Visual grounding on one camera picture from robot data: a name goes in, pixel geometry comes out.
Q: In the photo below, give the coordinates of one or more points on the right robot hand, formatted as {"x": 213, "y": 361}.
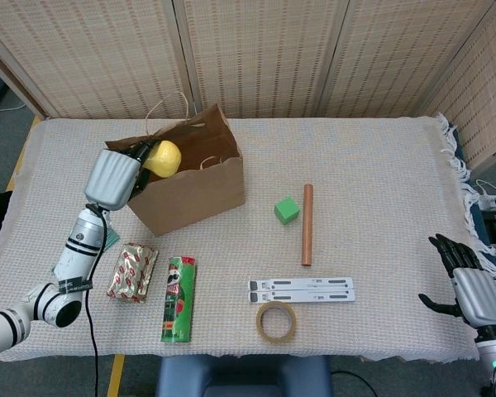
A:
{"x": 479, "y": 295}

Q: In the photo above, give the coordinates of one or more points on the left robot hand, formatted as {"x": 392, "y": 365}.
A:
{"x": 109, "y": 180}

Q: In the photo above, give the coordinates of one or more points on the yellow lemon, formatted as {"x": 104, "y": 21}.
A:
{"x": 165, "y": 159}

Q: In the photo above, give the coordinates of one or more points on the brown paper bag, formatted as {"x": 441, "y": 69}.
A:
{"x": 198, "y": 202}

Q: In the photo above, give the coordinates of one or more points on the gold foil snack pack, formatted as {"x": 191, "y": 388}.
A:
{"x": 132, "y": 273}

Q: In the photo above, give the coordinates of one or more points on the green Pringles can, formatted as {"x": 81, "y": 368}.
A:
{"x": 177, "y": 297}

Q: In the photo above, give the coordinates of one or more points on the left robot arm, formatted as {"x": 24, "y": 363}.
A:
{"x": 74, "y": 256}

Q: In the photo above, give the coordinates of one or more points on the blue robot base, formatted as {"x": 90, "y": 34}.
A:
{"x": 239, "y": 372}

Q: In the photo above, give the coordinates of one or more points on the green plastic brush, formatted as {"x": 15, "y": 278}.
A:
{"x": 115, "y": 236}

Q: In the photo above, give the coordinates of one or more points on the white folding laptop stand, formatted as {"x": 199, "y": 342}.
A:
{"x": 301, "y": 289}

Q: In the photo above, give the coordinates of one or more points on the beige woven tablecloth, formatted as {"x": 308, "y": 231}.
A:
{"x": 355, "y": 165}

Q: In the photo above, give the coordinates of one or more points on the green cube block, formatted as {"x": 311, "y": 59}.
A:
{"x": 287, "y": 211}

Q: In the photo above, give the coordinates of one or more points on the brown wooden rod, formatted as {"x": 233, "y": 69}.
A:
{"x": 307, "y": 227}

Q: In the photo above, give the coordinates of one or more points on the woven bamboo folding screen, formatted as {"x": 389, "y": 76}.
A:
{"x": 264, "y": 62}

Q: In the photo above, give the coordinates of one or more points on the yellowish packing tape roll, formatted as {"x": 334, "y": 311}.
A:
{"x": 275, "y": 339}

